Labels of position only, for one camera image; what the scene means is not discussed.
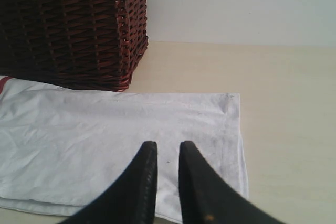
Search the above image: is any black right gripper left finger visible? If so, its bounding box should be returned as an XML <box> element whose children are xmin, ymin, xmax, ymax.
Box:
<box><xmin>62</xmin><ymin>141</ymin><xmax>158</xmax><ymax>223</ymax></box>

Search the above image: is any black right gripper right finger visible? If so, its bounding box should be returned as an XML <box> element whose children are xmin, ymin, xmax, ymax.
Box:
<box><xmin>178</xmin><ymin>141</ymin><xmax>281</xmax><ymax>224</ymax></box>

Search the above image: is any white t-shirt red lettering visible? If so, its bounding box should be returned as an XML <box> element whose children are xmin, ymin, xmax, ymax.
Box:
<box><xmin>1</xmin><ymin>76</ymin><xmax>249</xmax><ymax>223</ymax></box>

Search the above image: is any dark brown wicker basket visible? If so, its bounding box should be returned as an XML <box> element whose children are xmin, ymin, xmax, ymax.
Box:
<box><xmin>1</xmin><ymin>0</ymin><xmax>149</xmax><ymax>91</ymax></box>

